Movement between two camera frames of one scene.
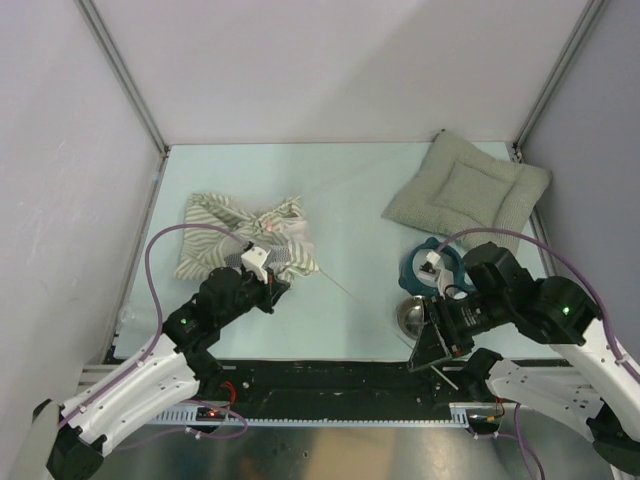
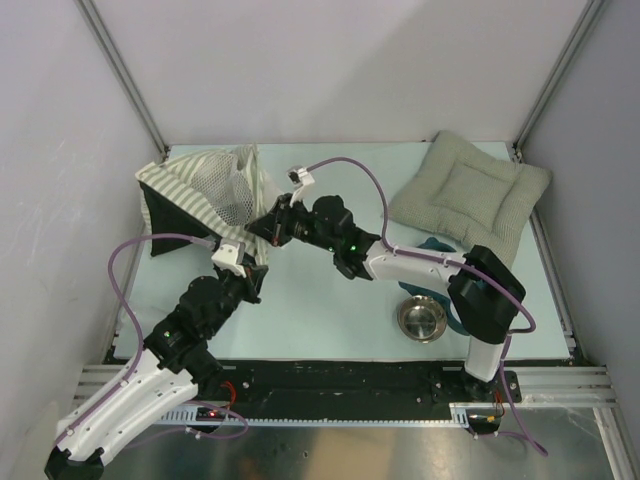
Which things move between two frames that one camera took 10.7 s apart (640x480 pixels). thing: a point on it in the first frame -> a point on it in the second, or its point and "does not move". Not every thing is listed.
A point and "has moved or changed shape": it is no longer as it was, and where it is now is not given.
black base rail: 352,388 does not move
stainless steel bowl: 410,315 does not move
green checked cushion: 460,187 does not move
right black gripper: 440,339 -> 275,226
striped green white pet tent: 281,231 has moved or changed shape
